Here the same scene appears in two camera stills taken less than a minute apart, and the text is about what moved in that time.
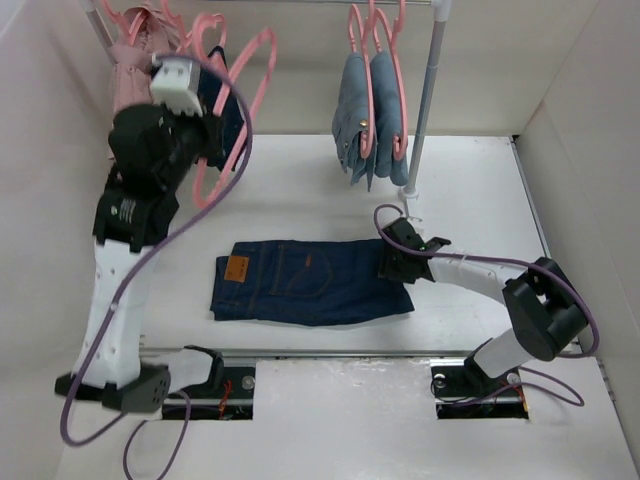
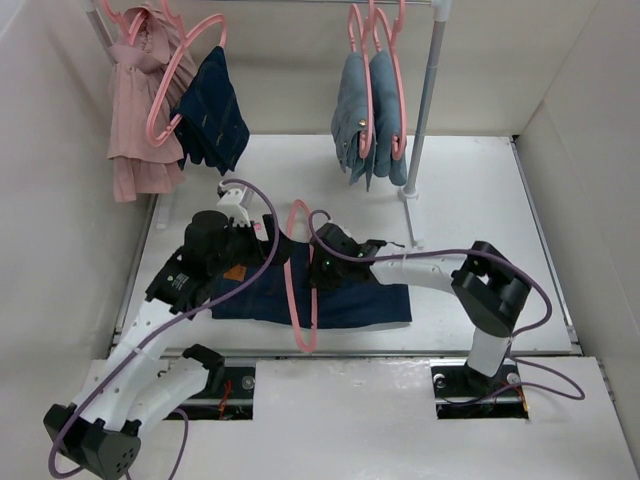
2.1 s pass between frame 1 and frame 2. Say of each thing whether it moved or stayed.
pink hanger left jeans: stayed
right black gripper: moved
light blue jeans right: stayed
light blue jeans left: stayed
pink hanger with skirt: stayed
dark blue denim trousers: stayed
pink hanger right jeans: stayed
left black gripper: moved
